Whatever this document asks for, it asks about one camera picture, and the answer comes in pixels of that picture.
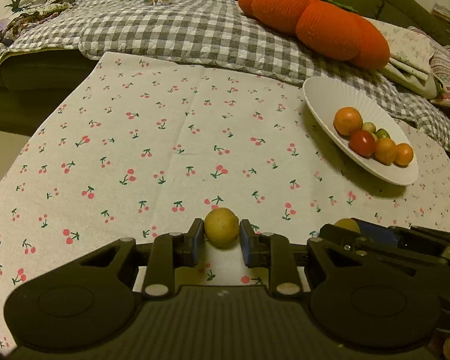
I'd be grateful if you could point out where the yellow-green fruit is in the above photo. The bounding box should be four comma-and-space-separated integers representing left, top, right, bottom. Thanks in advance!
334, 219, 361, 234

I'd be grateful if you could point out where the white ribbed plate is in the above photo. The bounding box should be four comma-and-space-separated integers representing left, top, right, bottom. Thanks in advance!
303, 76, 419, 186

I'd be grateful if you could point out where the orange pumpkin cushion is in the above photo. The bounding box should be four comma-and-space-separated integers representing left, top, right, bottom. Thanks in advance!
238, 0, 390, 70

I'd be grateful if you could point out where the cherry print tablecloth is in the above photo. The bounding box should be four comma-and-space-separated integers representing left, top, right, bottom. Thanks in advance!
0, 53, 450, 353

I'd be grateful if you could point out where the striped patterned pillow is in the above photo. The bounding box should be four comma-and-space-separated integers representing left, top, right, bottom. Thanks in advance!
430, 43, 450, 108

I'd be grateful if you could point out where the large orange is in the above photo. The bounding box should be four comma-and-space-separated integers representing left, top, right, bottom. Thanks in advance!
333, 106, 363, 137

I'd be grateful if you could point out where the red tomato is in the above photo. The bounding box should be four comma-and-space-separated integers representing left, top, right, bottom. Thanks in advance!
349, 129, 376, 158

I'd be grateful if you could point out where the green fruit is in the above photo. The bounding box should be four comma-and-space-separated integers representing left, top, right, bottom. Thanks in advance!
376, 128, 390, 139

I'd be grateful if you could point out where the yellow fruit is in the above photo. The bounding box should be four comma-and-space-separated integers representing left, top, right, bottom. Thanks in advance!
362, 122, 376, 134
204, 207, 240, 249

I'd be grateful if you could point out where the small orange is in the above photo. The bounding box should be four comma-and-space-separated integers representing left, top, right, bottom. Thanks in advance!
394, 143, 415, 167

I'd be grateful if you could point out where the grey checkered blanket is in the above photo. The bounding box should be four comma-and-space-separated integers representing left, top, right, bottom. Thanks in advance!
0, 0, 450, 152

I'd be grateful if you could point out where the dark floral fabric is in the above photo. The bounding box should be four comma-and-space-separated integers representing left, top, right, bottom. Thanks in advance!
0, 0, 74, 47

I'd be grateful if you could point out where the folded floral cloth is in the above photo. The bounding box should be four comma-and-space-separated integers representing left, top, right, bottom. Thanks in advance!
367, 18, 442, 99

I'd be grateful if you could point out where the person's right hand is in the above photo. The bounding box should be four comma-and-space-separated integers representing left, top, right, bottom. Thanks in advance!
427, 331, 450, 360

